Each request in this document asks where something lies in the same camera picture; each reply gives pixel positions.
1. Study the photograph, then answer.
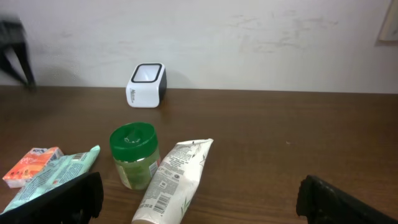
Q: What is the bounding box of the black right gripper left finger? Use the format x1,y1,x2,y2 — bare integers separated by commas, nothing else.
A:
1,172,104,224

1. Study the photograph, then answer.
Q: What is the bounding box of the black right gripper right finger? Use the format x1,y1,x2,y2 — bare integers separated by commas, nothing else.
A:
296,175,397,224

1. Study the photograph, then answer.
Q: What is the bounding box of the teal snack packet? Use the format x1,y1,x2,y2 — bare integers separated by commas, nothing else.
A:
2,145,100,214

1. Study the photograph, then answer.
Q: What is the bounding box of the orange tissue pack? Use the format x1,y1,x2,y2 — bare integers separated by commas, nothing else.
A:
2,147,64,189

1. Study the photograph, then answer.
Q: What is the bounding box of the green lid jar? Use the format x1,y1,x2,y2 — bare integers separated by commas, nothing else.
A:
109,122,161,190

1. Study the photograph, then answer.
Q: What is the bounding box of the white cream tube gold cap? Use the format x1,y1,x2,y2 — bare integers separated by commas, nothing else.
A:
131,139,213,224

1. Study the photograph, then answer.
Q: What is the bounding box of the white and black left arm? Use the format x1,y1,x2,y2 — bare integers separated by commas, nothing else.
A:
1,16,36,90

